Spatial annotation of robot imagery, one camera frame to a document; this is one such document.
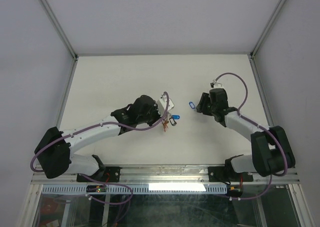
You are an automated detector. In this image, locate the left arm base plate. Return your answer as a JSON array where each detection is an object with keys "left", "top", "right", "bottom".
[{"left": 88, "top": 166, "right": 122, "bottom": 183}]

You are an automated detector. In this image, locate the aluminium frame post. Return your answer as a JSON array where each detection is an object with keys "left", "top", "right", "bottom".
[
  {"left": 250, "top": 0, "right": 288, "bottom": 59},
  {"left": 39, "top": 0, "right": 78, "bottom": 60}
]

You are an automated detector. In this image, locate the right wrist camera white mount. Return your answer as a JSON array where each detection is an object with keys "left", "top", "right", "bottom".
[{"left": 210, "top": 79, "right": 224, "bottom": 89}]

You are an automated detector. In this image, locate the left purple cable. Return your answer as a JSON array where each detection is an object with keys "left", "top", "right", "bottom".
[{"left": 29, "top": 90, "right": 171, "bottom": 173}]

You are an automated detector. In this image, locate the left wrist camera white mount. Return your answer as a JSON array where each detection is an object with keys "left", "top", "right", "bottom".
[{"left": 156, "top": 93, "right": 175, "bottom": 115}]

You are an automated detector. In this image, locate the key with blue tag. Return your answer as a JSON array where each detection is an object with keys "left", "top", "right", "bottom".
[{"left": 188, "top": 101, "right": 196, "bottom": 111}]

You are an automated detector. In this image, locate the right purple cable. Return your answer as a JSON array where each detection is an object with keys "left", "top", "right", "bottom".
[{"left": 212, "top": 72, "right": 288, "bottom": 201}]

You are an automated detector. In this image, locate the purple cable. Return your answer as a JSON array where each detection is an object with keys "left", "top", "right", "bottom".
[
  {"left": 29, "top": 90, "right": 171, "bottom": 173},
  {"left": 212, "top": 72, "right": 288, "bottom": 201}
]

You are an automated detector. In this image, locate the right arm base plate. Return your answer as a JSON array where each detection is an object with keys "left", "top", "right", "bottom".
[{"left": 207, "top": 166, "right": 254, "bottom": 183}]

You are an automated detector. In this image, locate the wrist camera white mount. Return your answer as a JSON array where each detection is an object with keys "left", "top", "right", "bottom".
[
  {"left": 156, "top": 93, "right": 175, "bottom": 115},
  {"left": 210, "top": 79, "right": 224, "bottom": 89}
]

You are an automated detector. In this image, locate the key with black tag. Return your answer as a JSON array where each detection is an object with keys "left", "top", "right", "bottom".
[{"left": 169, "top": 117, "right": 177, "bottom": 127}]

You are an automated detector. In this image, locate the right aluminium frame post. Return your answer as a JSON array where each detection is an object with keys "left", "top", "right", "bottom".
[{"left": 250, "top": 0, "right": 288, "bottom": 59}]

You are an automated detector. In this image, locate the slotted white cable duct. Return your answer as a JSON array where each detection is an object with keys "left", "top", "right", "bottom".
[{"left": 42, "top": 182, "right": 228, "bottom": 196}]

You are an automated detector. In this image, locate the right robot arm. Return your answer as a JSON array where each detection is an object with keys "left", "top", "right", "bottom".
[{"left": 195, "top": 88, "right": 296, "bottom": 181}]

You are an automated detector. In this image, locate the aluminium mounting rail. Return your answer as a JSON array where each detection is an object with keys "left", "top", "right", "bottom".
[{"left": 31, "top": 164, "right": 300, "bottom": 185}]

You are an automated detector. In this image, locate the large keyring with yellow grip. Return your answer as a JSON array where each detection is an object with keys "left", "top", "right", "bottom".
[{"left": 161, "top": 112, "right": 181, "bottom": 133}]

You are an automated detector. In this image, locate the left aluminium frame post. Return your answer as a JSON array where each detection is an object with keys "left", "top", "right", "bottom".
[{"left": 39, "top": 0, "right": 78, "bottom": 60}]

